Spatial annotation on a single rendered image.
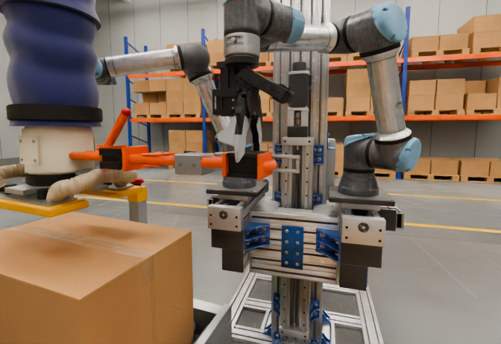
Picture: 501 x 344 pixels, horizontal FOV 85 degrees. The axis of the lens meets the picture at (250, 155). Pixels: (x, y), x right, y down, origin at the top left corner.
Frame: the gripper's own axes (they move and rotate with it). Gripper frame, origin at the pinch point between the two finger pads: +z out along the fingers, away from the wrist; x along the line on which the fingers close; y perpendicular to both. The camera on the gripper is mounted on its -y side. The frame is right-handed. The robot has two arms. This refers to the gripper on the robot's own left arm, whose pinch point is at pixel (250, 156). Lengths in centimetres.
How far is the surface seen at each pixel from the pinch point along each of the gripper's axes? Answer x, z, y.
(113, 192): -3.2, 13.2, 45.0
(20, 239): 7, 29, 74
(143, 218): -49, 39, 80
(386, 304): -162, 122, -40
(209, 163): 3.6, 1.6, 7.9
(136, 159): 4.1, 1.7, 28.2
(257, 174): 4.6, 3.1, -3.5
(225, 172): 4.7, 3.0, 3.5
